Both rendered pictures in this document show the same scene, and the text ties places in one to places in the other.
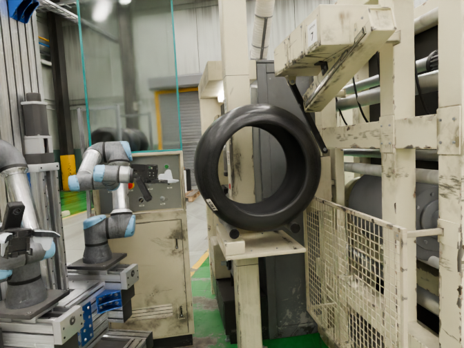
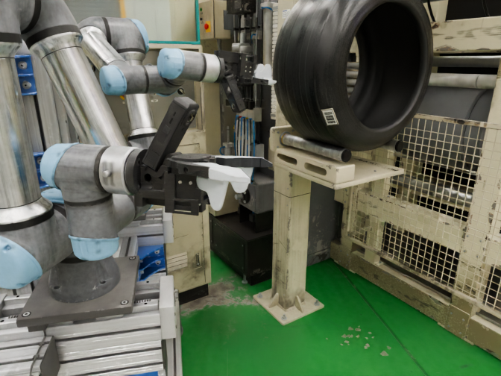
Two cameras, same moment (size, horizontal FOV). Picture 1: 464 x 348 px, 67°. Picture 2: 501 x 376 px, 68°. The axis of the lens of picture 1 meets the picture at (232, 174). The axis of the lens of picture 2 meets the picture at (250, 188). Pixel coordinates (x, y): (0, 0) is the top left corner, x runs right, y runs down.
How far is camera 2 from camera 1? 96 cm
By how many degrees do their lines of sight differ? 27
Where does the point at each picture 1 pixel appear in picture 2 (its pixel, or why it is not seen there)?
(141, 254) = not seen: hidden behind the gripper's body
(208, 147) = (336, 30)
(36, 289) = (110, 263)
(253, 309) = (302, 245)
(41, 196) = (56, 102)
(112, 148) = (121, 27)
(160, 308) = (173, 260)
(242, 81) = not seen: outside the picture
